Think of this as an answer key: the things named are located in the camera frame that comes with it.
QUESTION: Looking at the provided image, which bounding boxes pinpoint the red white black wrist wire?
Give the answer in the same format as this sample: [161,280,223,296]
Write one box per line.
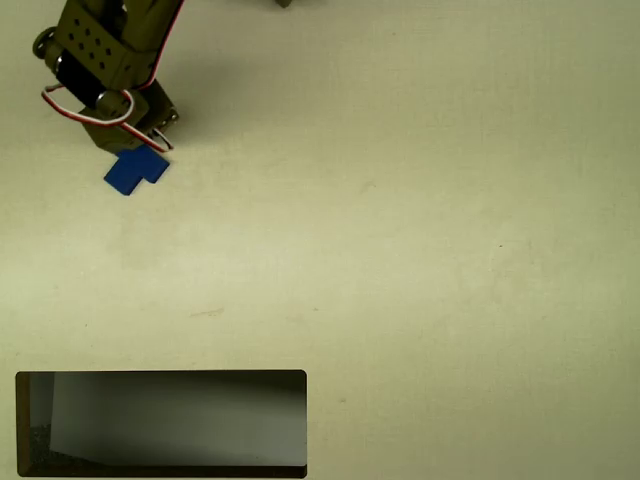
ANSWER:
[40,84,175,153]

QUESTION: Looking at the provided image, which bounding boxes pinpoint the red black forearm cable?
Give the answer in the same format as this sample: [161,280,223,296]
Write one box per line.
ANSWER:
[133,0,187,92]

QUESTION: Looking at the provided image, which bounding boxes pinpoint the dark rectangular bin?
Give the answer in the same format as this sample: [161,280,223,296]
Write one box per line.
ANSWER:
[14,369,309,480]

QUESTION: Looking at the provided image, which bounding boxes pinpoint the blue T-shaped block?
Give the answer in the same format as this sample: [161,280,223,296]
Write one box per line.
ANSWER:
[103,144,172,197]

